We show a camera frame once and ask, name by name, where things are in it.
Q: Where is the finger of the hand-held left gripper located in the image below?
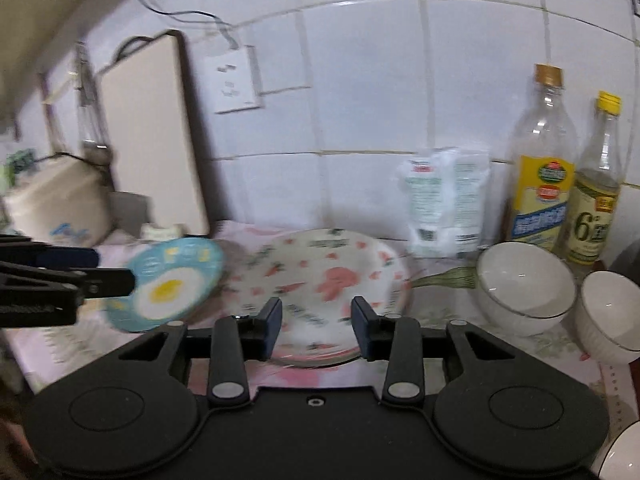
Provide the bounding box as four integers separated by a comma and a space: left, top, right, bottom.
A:
0, 260, 136, 328
0, 234, 101, 268

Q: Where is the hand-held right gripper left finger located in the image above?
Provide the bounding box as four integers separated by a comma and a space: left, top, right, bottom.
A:
118, 297, 284, 408

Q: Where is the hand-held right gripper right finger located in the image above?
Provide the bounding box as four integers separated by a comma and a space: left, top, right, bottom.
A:
351, 296, 518, 408

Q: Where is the blue fried egg plate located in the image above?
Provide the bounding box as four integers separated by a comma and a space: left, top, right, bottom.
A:
105, 237, 224, 333

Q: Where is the white bowl dark rim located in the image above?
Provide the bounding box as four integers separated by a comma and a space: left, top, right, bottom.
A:
475, 241, 577, 337
590, 420, 640, 480

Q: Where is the white ribbed bowl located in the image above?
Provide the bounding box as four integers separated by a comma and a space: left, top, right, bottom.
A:
574, 270, 640, 365

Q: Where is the cream rice cooker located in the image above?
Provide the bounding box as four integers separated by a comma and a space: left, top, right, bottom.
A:
4, 154, 114, 248

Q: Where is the floral tablecloth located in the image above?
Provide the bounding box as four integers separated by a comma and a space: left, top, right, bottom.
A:
0, 219, 632, 461

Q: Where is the clear glass bottle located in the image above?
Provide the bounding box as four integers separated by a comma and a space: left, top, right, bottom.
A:
75, 44, 112, 163

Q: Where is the beige cutting board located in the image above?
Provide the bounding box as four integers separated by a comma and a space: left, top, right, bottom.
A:
97, 30, 211, 238

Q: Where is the white plastic seasoning bag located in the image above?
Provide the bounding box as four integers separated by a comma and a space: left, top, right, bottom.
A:
395, 147, 493, 260

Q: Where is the cooking oil bottle yellow label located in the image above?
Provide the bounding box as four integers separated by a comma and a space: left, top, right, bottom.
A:
504, 63, 578, 253

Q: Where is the clear vinegar bottle yellow cap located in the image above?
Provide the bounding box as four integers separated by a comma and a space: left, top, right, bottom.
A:
565, 91, 623, 267

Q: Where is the white wall socket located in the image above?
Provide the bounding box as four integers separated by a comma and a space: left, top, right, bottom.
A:
204, 45, 264, 114

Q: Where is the black cable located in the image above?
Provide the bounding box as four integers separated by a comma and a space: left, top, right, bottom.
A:
131, 0, 237, 52

